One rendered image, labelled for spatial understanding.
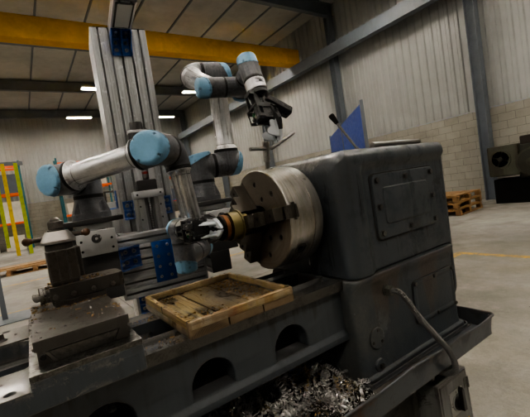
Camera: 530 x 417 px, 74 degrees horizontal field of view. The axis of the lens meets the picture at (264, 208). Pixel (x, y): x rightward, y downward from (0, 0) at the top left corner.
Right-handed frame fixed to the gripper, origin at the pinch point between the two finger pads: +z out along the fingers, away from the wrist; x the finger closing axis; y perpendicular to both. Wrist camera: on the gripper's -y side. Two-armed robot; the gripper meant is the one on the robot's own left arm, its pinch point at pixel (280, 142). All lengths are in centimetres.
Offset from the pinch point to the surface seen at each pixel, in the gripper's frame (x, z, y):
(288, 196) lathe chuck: 12.5, 23.4, 14.7
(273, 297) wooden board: 8, 48, 27
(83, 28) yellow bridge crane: -783, -782, -126
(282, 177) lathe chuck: 10.2, 16.6, 12.5
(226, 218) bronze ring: 0.3, 23.4, 29.2
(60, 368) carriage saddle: 14, 47, 75
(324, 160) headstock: 15.5, 15.0, -0.9
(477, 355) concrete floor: -51, 122, -133
